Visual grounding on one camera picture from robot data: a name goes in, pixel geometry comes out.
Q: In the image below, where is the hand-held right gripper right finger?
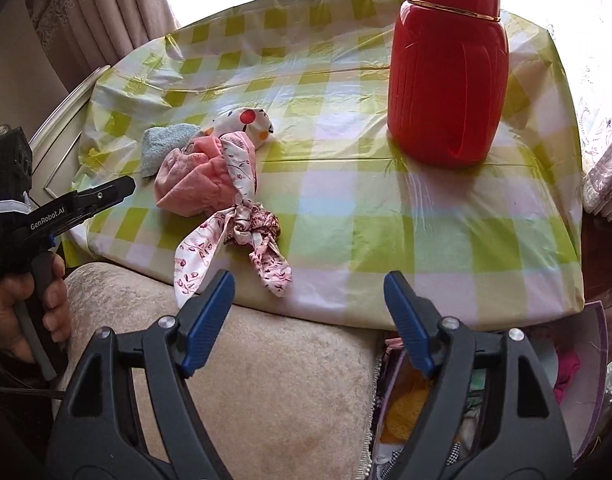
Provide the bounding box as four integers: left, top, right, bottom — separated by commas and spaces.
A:
383, 270, 575, 480

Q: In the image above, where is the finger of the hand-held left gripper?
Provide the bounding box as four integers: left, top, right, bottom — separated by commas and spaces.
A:
73, 176, 137, 214

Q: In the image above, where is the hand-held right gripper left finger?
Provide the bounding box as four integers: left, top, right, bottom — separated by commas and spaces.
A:
45, 269, 237, 480

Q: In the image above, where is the houndstooth cloth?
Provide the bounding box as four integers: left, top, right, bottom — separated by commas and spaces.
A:
378, 439, 469, 480

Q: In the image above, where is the purple storage box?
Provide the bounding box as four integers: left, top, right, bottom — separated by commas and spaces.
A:
371, 300, 610, 480

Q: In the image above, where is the person's left hand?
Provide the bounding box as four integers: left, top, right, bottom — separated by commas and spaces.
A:
0, 254, 73, 364

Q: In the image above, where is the white floral satin scarf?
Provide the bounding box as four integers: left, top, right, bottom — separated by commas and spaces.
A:
173, 132, 261, 311

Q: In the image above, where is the light blue towel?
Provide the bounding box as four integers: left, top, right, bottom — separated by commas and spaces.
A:
138, 122, 199, 179

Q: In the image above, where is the pink cloth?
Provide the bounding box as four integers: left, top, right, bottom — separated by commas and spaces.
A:
153, 130, 259, 219

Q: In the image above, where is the yellow knitted cloth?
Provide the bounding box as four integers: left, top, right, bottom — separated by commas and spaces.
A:
383, 364, 433, 444

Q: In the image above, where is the pink floral scrunchie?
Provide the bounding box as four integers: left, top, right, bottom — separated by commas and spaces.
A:
223, 207, 293, 297

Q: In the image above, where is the green checkered tablecloth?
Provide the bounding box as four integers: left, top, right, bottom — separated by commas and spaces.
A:
73, 0, 586, 333

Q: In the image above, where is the white spotted cloth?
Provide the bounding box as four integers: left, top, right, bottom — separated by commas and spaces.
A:
206, 106, 276, 142

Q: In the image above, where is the magenta cloth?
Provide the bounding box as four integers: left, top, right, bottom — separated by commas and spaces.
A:
552, 347, 583, 404

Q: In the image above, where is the mauve patterned curtain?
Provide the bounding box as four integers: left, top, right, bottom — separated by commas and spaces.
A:
582, 119, 612, 222
22, 0, 181, 98

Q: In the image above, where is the red thermos jug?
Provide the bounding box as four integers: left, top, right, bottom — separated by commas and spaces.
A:
387, 0, 510, 169

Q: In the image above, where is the white lace curtain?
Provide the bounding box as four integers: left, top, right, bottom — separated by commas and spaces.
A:
546, 0, 612, 166

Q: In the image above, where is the white wooden frame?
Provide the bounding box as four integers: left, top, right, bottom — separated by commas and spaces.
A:
28, 64, 112, 211

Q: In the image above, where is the black cable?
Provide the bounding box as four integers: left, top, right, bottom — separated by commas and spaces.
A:
0, 340, 68, 402

